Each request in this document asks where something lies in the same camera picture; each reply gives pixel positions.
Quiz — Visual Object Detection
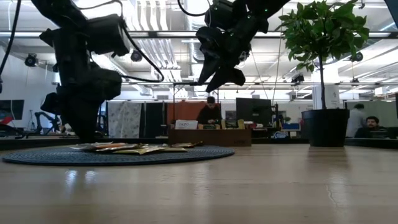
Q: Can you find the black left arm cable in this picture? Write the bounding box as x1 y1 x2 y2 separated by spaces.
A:
0 0 22 94

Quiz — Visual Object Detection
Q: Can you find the black computer monitor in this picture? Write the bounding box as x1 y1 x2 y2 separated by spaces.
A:
235 97 273 128

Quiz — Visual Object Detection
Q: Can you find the black partition panel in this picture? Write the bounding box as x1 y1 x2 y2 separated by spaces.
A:
143 101 169 138

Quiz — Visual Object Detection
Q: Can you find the person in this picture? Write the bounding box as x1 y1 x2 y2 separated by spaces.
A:
345 103 367 138
196 96 222 125
354 116 389 139

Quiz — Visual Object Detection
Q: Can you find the grey-green partition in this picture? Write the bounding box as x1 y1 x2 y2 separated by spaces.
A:
345 101 398 128

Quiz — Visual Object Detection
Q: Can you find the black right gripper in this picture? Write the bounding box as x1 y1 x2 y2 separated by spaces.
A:
195 17 270 93

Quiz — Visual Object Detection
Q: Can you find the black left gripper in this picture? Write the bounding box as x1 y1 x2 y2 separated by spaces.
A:
40 61 123 144

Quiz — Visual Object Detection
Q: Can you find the dark wall monitor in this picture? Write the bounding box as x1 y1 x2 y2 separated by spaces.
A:
0 99 25 121

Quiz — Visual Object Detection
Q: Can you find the green plant in black pot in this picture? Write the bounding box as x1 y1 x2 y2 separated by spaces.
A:
276 0 371 147

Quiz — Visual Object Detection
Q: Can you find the orange partition panel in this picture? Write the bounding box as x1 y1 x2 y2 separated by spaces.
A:
166 101 221 125

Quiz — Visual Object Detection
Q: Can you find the white pillar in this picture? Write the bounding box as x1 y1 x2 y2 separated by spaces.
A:
312 84 341 110

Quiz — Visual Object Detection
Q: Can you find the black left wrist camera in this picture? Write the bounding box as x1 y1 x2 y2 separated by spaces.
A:
86 14 131 57

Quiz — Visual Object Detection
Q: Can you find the black ceiling spotlight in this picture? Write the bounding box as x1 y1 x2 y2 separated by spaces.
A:
348 51 364 63
24 52 40 68
290 73 305 85
129 49 144 63

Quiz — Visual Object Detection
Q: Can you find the black metal rig frame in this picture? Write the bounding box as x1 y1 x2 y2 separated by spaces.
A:
0 136 398 149

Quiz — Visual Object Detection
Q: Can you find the white patterned curtain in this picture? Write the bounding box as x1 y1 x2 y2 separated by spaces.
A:
107 101 143 139

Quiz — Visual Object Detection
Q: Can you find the brown wooden compartment box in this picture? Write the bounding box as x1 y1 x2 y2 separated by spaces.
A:
169 128 252 147

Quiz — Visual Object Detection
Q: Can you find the round dark woven placemat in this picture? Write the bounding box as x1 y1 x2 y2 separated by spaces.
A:
2 144 236 167

